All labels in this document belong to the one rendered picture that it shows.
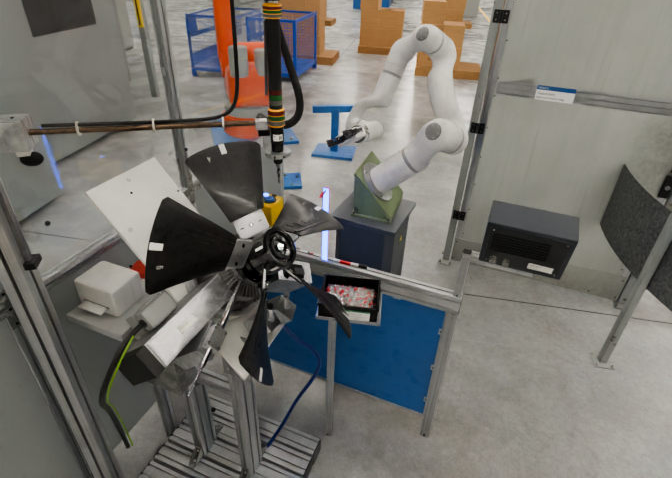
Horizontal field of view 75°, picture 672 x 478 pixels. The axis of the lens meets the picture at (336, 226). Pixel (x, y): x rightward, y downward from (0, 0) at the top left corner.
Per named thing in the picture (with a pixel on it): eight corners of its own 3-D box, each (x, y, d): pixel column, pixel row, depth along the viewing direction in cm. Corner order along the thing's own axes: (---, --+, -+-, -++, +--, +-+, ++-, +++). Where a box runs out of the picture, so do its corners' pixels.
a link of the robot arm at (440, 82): (429, 153, 173) (447, 159, 186) (457, 146, 166) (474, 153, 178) (415, 34, 179) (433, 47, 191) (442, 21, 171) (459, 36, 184)
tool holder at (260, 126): (258, 161, 115) (256, 124, 110) (256, 150, 121) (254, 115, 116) (292, 159, 117) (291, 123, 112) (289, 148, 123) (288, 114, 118)
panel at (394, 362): (267, 360, 227) (259, 256, 192) (268, 357, 229) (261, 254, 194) (423, 417, 203) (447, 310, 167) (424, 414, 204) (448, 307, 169)
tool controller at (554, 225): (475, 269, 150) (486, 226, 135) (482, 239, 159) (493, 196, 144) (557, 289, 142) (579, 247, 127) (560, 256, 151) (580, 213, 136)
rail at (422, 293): (250, 255, 193) (248, 240, 188) (254, 251, 196) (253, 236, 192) (458, 315, 165) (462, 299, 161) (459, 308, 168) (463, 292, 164)
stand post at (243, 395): (243, 484, 186) (220, 328, 138) (254, 465, 193) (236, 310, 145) (252, 488, 185) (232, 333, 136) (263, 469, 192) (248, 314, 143)
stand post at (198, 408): (198, 463, 193) (147, 248, 132) (210, 445, 200) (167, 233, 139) (206, 467, 192) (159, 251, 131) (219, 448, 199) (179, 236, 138)
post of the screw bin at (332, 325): (324, 435, 206) (328, 306, 164) (325, 429, 209) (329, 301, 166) (330, 436, 206) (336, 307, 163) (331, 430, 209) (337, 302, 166)
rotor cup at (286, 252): (254, 295, 126) (284, 281, 118) (222, 255, 122) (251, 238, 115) (279, 266, 137) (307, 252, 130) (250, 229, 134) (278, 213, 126)
